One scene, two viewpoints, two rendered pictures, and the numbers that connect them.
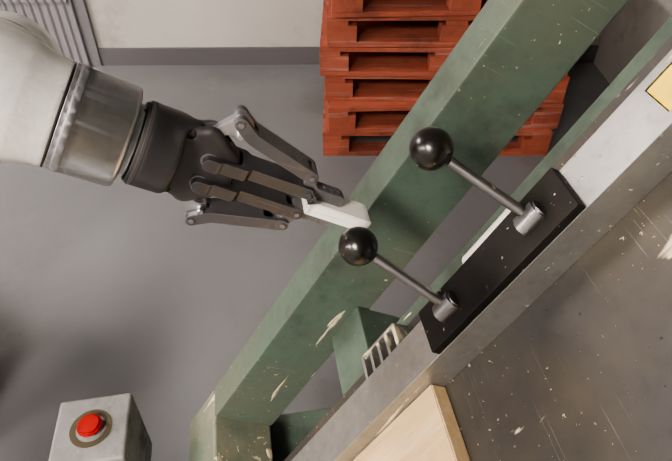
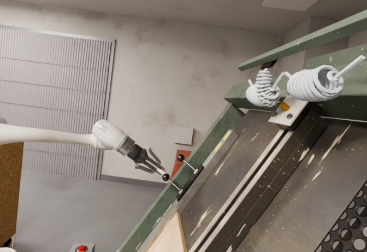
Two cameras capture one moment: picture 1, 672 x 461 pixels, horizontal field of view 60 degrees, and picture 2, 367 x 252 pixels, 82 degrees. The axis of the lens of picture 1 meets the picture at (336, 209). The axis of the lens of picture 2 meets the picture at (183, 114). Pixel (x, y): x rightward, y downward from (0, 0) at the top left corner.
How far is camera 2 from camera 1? 0.63 m
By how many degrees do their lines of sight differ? 38
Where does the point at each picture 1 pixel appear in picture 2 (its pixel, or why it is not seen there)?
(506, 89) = (200, 159)
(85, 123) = (126, 142)
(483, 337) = (187, 198)
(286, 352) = (143, 229)
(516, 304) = (194, 189)
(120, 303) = not seen: outside the picture
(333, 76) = not seen: hidden behind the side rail
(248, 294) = not seen: outside the picture
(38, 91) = (122, 136)
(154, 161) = (134, 151)
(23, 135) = (117, 141)
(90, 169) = (124, 150)
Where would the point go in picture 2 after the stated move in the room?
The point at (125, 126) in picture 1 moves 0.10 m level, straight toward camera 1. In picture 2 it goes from (131, 144) to (135, 149)
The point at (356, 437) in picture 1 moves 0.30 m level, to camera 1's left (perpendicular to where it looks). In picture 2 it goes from (158, 228) to (95, 219)
